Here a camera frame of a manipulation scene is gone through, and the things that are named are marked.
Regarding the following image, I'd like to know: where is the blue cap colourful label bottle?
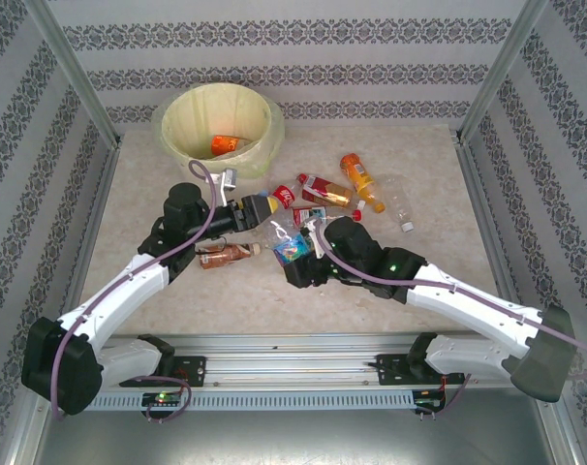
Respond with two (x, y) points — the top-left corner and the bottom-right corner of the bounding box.
(263, 218), (315, 266)

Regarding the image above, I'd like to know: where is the red teal label bottle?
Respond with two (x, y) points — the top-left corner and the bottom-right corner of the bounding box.
(292, 206), (363, 228)

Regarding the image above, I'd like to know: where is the copper brown label bottle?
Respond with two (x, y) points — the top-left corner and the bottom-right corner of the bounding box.
(198, 241), (263, 270)

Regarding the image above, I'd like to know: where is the clear unlabelled bottle white cap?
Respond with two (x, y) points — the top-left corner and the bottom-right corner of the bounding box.
(383, 174), (417, 234)

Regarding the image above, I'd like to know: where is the red and gold label bottle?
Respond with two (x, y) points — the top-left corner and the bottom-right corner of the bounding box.
(300, 173), (367, 210)

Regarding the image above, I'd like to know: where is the orange NFC label bottle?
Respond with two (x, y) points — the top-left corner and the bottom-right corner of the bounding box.
(209, 134), (252, 157)

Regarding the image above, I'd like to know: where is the orange juice bottle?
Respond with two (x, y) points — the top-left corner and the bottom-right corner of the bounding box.
(340, 152), (386, 214)

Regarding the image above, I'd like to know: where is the white waste bin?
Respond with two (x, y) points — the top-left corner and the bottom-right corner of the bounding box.
(179, 154), (271, 207)

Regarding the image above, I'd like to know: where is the white bin with yellow liner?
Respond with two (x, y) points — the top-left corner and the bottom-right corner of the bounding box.
(150, 80), (286, 180)

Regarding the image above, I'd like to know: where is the Coca-Cola bottle red label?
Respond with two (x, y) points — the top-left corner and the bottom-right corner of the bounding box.
(266, 172), (309, 214)

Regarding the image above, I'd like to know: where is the grey metal sheet panel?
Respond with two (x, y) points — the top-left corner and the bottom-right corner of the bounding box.
(31, 387), (566, 465)

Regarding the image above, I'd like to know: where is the small controller board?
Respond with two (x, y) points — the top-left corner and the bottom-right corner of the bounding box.
(413, 389), (448, 409)
(140, 390), (184, 408)

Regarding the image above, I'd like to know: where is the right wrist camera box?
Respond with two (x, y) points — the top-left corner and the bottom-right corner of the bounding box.
(303, 216), (326, 259)

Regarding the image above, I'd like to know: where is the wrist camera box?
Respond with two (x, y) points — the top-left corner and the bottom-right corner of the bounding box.
(303, 216), (326, 259)
(218, 167), (240, 207)

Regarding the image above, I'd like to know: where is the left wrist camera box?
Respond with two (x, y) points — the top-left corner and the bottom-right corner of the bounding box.
(218, 167), (240, 207)

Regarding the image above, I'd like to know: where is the aluminium side rail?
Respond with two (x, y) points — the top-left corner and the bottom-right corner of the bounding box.
(48, 144), (123, 354)
(455, 139), (535, 350)

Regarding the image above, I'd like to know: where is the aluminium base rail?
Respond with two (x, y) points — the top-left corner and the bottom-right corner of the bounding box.
(29, 332), (564, 388)

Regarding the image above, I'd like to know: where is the slotted grey cable duct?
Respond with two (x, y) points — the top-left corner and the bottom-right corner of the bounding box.
(48, 389), (416, 413)

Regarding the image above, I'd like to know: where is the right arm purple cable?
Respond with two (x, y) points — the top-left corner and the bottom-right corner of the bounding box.
(314, 227), (587, 419)

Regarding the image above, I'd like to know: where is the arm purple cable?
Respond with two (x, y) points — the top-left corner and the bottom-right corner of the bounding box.
(50, 159), (217, 423)
(314, 227), (587, 419)

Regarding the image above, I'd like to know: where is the aluminium frame post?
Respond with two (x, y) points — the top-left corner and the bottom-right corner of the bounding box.
(24, 0), (123, 149)
(456, 0), (551, 144)

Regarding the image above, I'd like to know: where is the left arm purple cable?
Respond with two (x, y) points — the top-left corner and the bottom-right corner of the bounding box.
(50, 159), (217, 423)

